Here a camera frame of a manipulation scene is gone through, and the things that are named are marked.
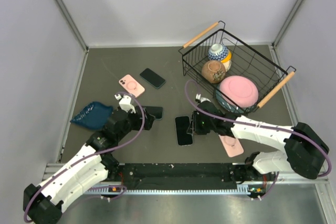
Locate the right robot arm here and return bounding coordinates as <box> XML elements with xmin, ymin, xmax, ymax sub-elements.
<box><xmin>188</xmin><ymin>98</ymin><xmax>332</xmax><ymax>180</ymax></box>

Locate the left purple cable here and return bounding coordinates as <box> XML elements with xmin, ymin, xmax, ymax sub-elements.
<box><xmin>23</xmin><ymin>91</ymin><xmax>144</xmax><ymax>222</ymax></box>

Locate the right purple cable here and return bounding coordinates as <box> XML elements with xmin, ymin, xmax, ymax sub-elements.
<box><xmin>184</xmin><ymin>80</ymin><xmax>331</xmax><ymax>201</ymax></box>

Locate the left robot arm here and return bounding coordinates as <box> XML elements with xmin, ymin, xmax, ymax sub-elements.
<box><xmin>23</xmin><ymin>106</ymin><xmax>155</xmax><ymax>223</ymax></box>

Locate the grey slotted cable duct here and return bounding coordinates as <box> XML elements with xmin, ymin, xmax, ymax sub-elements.
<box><xmin>85</xmin><ymin>185</ymin><xmax>251</xmax><ymax>196</ymax></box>

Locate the dark patterned bowl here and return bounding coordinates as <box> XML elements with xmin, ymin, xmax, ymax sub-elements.
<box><xmin>216</xmin><ymin>89</ymin><xmax>243</xmax><ymax>113</ymax></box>

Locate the pink phone case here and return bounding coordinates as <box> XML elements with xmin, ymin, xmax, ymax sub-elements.
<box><xmin>119</xmin><ymin>74</ymin><xmax>145</xmax><ymax>98</ymax></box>

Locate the pink case near right arm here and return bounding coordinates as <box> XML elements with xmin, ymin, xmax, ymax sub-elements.
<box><xmin>219</xmin><ymin>135</ymin><xmax>244</xmax><ymax>157</ymax></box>

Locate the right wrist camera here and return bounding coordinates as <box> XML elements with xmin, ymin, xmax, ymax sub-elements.
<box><xmin>195</xmin><ymin>93</ymin><xmax>210</xmax><ymax>104</ymax></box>

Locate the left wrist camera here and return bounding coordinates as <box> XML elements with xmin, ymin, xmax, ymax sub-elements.
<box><xmin>116</xmin><ymin>94</ymin><xmax>135</xmax><ymax>113</ymax></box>

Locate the brown ceramic bowl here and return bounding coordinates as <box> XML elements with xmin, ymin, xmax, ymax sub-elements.
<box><xmin>201</xmin><ymin>60</ymin><xmax>226</xmax><ymax>84</ymax></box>

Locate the pink plate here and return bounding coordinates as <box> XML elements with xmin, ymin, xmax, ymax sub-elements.
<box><xmin>218</xmin><ymin>76</ymin><xmax>259</xmax><ymax>108</ymax></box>

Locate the blue patterned bowl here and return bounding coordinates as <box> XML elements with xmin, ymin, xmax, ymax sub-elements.
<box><xmin>208</xmin><ymin>44</ymin><xmax>229</xmax><ymax>62</ymax></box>

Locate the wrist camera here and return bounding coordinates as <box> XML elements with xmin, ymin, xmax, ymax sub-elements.
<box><xmin>116</xmin><ymin>94</ymin><xmax>135</xmax><ymax>113</ymax></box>
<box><xmin>195</xmin><ymin>93</ymin><xmax>210</xmax><ymax>104</ymax></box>

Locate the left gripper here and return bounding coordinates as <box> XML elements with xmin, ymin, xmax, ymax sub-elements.
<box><xmin>117</xmin><ymin>106</ymin><xmax>155</xmax><ymax>141</ymax></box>

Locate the teal-edged black smartphone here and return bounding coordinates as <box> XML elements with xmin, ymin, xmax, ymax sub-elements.
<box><xmin>140</xmin><ymin>68</ymin><xmax>166</xmax><ymax>89</ymax></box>

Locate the blue cloth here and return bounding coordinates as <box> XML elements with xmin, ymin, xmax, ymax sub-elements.
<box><xmin>70</xmin><ymin>101</ymin><xmax>113</xmax><ymax>131</ymax></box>

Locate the purple cable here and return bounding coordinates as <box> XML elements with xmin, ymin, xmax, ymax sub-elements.
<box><xmin>184</xmin><ymin>80</ymin><xmax>331</xmax><ymax>201</ymax></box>
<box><xmin>23</xmin><ymin>91</ymin><xmax>144</xmax><ymax>222</ymax></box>

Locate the yellow white cup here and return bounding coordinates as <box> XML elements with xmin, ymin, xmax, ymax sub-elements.
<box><xmin>221</xmin><ymin>50</ymin><xmax>232</xmax><ymax>71</ymax></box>

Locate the black wire basket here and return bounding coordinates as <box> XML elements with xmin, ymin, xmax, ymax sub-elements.
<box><xmin>179</xmin><ymin>20</ymin><xmax>296</xmax><ymax>115</ymax></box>

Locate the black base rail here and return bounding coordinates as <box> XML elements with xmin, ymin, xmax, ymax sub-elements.
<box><xmin>107</xmin><ymin>163</ymin><xmax>264</xmax><ymax>182</ymax></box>

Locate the clear phone case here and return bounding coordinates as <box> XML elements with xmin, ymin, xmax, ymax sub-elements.
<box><xmin>174</xmin><ymin>115</ymin><xmax>194</xmax><ymax>146</ymax></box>

